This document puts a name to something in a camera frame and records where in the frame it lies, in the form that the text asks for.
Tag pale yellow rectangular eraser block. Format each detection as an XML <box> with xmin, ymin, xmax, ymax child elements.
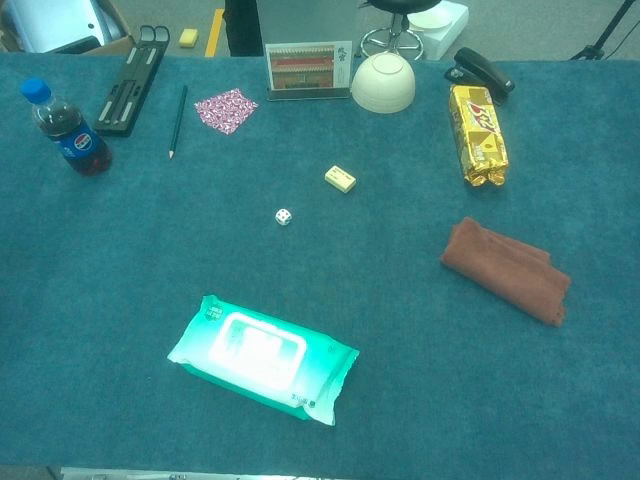
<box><xmin>323</xmin><ymin>165</ymin><xmax>358</xmax><ymax>193</ymax></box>

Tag teal table cloth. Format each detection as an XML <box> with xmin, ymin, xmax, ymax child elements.
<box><xmin>0</xmin><ymin>51</ymin><xmax>640</xmax><ymax>473</ymax></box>

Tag green wet wipes pack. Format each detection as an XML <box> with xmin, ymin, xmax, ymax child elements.
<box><xmin>166</xmin><ymin>294</ymin><xmax>361</xmax><ymax>427</ymax></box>

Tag pink patterned paper square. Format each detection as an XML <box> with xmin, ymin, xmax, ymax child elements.
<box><xmin>193</xmin><ymin>88</ymin><xmax>260</xmax><ymax>137</ymax></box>

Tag cream upturned bowl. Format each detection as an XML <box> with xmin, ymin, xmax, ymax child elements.
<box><xmin>350</xmin><ymin>52</ymin><xmax>417</xmax><ymax>115</ymax></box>

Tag desk calendar photo stand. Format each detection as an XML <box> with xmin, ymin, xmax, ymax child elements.
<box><xmin>264</xmin><ymin>40</ymin><xmax>354</xmax><ymax>103</ymax></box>

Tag dark green pencil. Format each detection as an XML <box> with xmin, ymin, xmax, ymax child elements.
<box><xmin>167</xmin><ymin>84</ymin><xmax>189</xmax><ymax>161</ymax></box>

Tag brown folded towel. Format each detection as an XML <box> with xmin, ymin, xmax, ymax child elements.
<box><xmin>439</xmin><ymin>216</ymin><xmax>573</xmax><ymax>329</ymax></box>

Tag gold biscuit package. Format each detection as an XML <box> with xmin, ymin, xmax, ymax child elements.
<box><xmin>448</xmin><ymin>83</ymin><xmax>510</xmax><ymax>188</ymax></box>

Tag black chrome bar stool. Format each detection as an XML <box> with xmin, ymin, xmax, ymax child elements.
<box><xmin>357</xmin><ymin>0</ymin><xmax>441</xmax><ymax>62</ymax></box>

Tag person dark trouser legs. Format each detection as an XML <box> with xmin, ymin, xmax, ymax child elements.
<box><xmin>223</xmin><ymin>0</ymin><xmax>265</xmax><ymax>58</ymax></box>

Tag yellow floor tape strip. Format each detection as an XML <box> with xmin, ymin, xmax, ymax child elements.
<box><xmin>204</xmin><ymin>8</ymin><xmax>226</xmax><ymax>58</ymax></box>

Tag black stapler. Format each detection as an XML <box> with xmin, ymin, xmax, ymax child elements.
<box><xmin>444</xmin><ymin>46</ymin><xmax>516</xmax><ymax>106</ymax></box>

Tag black tool case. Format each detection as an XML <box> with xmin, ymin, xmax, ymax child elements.
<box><xmin>93</xmin><ymin>25</ymin><xmax>171</xmax><ymax>138</ymax></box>

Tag white foam box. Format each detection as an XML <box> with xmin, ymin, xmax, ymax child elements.
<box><xmin>407</xmin><ymin>1</ymin><xmax>470</xmax><ymax>62</ymax></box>

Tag pepsi cola bottle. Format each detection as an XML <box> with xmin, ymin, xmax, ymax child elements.
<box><xmin>19</xmin><ymin>78</ymin><xmax>114</xmax><ymax>179</ymax></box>

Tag cardboard box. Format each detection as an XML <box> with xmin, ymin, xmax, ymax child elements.
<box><xmin>0</xmin><ymin>0</ymin><xmax>136</xmax><ymax>56</ymax></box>

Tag black tripod stand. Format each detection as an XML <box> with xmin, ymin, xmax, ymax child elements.
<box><xmin>569</xmin><ymin>0</ymin><xmax>640</xmax><ymax>62</ymax></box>

